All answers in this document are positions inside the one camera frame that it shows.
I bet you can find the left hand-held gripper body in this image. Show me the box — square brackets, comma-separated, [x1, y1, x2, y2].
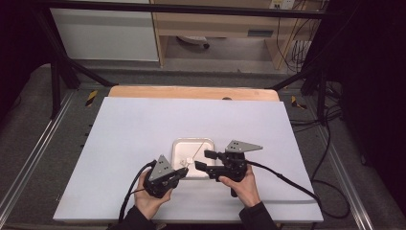
[142, 154, 180, 199]

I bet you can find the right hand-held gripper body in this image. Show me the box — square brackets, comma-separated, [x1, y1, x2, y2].
[214, 139, 263, 198]

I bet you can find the thin wooden stick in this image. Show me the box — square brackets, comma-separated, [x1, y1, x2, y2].
[191, 141, 206, 160]

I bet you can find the white metal tray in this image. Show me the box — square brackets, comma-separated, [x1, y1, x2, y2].
[171, 137, 216, 180]

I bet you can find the person's right hand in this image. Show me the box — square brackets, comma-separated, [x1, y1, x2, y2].
[217, 165, 262, 209]

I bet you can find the person's left hand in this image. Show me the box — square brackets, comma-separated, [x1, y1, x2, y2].
[133, 171, 174, 221]

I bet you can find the white table sheet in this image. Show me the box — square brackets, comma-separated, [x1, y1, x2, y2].
[52, 96, 325, 223]

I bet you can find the wooden board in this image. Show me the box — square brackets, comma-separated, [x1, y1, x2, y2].
[107, 84, 281, 103]

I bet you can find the yellow black floor tape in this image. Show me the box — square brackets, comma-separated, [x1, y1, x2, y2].
[290, 95, 307, 110]
[84, 89, 99, 107]

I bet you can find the office chair base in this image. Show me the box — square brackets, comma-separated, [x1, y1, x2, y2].
[176, 34, 211, 50]

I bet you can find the wooden desk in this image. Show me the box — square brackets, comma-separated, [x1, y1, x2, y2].
[149, 0, 322, 70]

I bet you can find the white cabinet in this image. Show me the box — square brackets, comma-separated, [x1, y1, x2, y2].
[50, 7, 160, 62]

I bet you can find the dark curtain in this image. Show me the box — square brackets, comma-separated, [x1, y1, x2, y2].
[0, 0, 54, 116]
[319, 0, 406, 209]

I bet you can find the white power socket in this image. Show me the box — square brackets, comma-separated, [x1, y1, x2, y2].
[269, 0, 297, 11]

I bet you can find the left hand-held gripper black cable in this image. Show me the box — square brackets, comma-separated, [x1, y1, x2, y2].
[118, 159, 158, 224]

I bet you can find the hand-held gripper black cable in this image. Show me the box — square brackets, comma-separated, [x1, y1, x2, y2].
[246, 159, 351, 220]
[118, 159, 158, 224]

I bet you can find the right hand-held gripper black cable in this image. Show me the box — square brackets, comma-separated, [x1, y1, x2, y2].
[246, 159, 351, 220]

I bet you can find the aluminium floor rail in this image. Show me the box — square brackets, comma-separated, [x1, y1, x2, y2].
[318, 126, 375, 230]
[0, 90, 77, 210]

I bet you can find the bundle of black cables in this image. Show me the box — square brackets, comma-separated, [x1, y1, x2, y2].
[276, 9, 322, 74]

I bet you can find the black metal frame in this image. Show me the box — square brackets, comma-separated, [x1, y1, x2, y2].
[32, 0, 339, 121]

